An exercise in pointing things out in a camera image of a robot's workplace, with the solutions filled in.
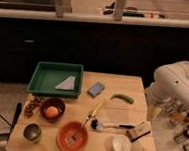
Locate grey triangular cloth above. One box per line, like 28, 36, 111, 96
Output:
55, 76, 76, 91

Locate dark brown bowl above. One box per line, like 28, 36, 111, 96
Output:
40, 98, 66, 122

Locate green plastic tray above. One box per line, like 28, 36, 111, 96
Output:
27, 61, 84, 99

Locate black flat bar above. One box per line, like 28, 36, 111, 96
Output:
7, 103, 23, 140

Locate metal whisk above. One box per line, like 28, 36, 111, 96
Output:
67, 117, 91, 146

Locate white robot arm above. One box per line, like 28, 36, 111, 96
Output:
145, 60, 189, 122

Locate blue sponge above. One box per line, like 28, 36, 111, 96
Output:
87, 82, 105, 98

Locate white cup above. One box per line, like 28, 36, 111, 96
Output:
111, 135, 132, 151

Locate brown grape bunch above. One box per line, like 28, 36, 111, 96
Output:
24, 97, 42, 118

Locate small wooden block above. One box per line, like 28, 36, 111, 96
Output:
126, 122, 151, 142

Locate black dish brush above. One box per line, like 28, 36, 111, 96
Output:
90, 119, 133, 131

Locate orange bowl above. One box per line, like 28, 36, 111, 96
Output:
56, 121, 88, 151

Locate small metal cup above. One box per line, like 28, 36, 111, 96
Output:
23, 123, 41, 143

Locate orange fruit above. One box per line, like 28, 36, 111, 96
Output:
45, 106, 58, 118

